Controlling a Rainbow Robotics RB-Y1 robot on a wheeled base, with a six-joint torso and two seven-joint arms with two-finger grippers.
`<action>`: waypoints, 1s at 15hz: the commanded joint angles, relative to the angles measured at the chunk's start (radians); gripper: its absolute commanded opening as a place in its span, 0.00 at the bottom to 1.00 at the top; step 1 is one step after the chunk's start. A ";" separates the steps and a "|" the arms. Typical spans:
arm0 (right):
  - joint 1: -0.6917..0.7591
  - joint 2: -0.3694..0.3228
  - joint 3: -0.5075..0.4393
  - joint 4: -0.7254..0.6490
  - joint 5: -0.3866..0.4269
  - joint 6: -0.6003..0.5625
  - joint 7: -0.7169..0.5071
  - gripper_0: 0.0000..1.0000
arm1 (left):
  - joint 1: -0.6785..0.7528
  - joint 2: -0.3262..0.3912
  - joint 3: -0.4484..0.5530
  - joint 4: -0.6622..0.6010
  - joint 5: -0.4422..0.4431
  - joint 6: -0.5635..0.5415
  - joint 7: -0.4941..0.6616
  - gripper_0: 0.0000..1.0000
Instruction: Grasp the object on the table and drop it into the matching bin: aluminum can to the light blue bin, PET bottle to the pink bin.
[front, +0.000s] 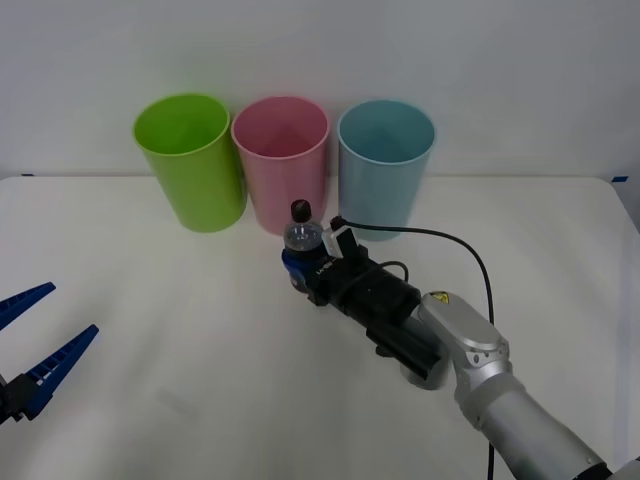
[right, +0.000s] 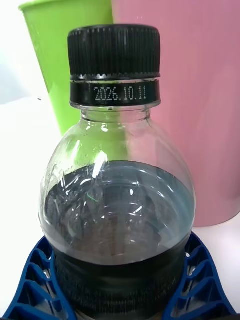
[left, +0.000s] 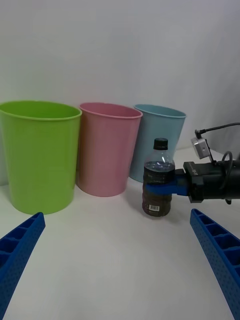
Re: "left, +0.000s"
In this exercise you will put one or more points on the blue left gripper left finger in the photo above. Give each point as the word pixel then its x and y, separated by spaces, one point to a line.
pixel 17 255

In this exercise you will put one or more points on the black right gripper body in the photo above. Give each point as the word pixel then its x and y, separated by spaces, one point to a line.
pixel 205 182

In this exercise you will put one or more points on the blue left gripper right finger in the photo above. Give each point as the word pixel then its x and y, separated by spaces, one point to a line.
pixel 220 255

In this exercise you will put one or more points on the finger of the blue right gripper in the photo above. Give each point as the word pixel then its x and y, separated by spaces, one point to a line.
pixel 175 188
pixel 179 172

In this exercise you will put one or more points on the dark drink plastic bottle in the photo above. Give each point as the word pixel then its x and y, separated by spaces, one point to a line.
pixel 158 172

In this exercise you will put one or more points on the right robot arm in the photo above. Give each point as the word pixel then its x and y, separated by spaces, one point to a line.
pixel 233 182

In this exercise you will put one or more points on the pale blue plastic bin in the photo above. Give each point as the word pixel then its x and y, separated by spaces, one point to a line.
pixel 160 127

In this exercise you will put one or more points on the pink plastic bin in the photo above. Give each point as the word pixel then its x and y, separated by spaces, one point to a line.
pixel 105 155

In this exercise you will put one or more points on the green plastic bin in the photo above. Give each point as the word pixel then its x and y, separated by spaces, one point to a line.
pixel 40 160

